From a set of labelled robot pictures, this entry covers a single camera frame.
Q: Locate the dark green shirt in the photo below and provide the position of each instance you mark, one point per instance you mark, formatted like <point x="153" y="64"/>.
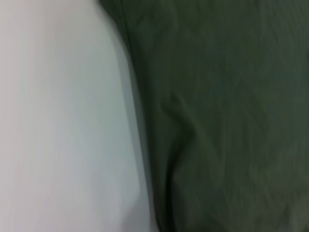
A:
<point x="217" y="120"/>

